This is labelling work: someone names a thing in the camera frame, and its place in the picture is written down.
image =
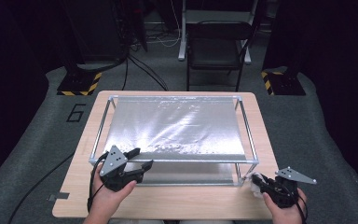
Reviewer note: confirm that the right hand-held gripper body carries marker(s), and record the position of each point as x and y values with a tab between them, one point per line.
292	175

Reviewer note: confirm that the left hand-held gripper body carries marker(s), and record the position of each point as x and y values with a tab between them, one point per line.
113	161

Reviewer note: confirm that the silver metal frame rack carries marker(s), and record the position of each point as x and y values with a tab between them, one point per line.
174	127

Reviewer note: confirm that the person's right hand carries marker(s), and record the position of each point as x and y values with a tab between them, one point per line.
289	216

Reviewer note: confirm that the person's left hand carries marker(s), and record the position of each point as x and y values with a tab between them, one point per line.
105	202

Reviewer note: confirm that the grey tape piece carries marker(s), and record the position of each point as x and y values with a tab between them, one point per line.
60	196

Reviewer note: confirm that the black yellow striped stand base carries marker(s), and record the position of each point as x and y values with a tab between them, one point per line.
287	84
77	83

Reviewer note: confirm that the black folding chair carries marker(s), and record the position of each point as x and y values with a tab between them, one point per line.
217	53
182	37

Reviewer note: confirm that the black equipment cabinet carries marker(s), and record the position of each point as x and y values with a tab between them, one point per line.
96	31

